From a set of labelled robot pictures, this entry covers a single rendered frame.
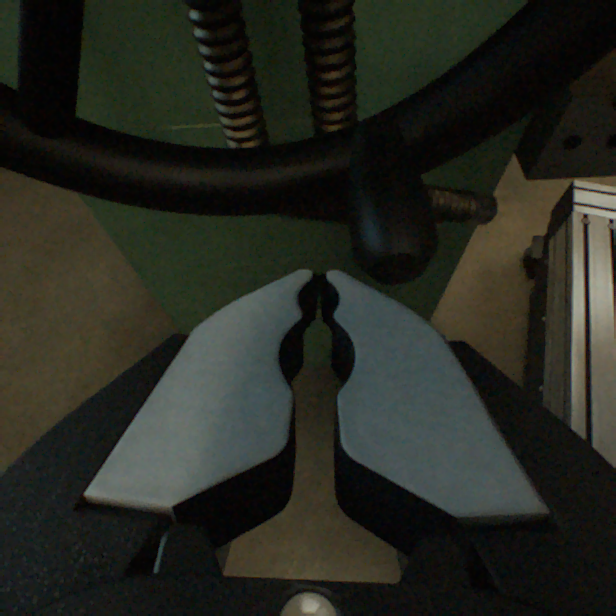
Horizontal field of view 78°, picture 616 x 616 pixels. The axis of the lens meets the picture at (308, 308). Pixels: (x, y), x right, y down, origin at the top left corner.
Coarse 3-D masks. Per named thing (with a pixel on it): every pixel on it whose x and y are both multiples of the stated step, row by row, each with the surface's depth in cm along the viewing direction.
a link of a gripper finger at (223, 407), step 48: (288, 288) 10; (192, 336) 8; (240, 336) 8; (288, 336) 8; (192, 384) 7; (240, 384) 7; (288, 384) 7; (144, 432) 6; (192, 432) 6; (240, 432) 6; (288, 432) 6; (96, 480) 5; (144, 480) 5; (192, 480) 5; (240, 480) 6; (288, 480) 6; (240, 528) 6
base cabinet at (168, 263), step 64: (0, 0) 25; (128, 0) 25; (256, 0) 25; (384, 0) 25; (448, 0) 26; (512, 0) 26; (0, 64) 28; (128, 64) 29; (192, 64) 29; (256, 64) 29; (384, 64) 29; (448, 64) 29; (128, 128) 33; (192, 128) 33; (512, 128) 34; (128, 256) 49; (192, 256) 48; (256, 256) 49; (320, 256) 49; (448, 256) 50; (192, 320) 64; (320, 320) 64
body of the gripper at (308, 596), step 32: (160, 544) 5; (192, 544) 5; (416, 544) 5; (448, 544) 5; (128, 576) 4; (160, 576) 4; (192, 576) 4; (224, 576) 4; (416, 576) 4; (448, 576) 4; (64, 608) 4; (96, 608) 4; (128, 608) 4; (160, 608) 4; (192, 608) 4; (224, 608) 4; (256, 608) 4; (288, 608) 4; (320, 608) 4; (352, 608) 4; (384, 608) 4; (416, 608) 4; (448, 608) 4; (480, 608) 4; (512, 608) 4
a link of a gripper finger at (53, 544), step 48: (144, 384) 7; (48, 432) 6; (96, 432) 6; (0, 480) 5; (48, 480) 5; (0, 528) 5; (48, 528) 5; (96, 528) 5; (144, 528) 5; (0, 576) 4; (48, 576) 4; (96, 576) 4
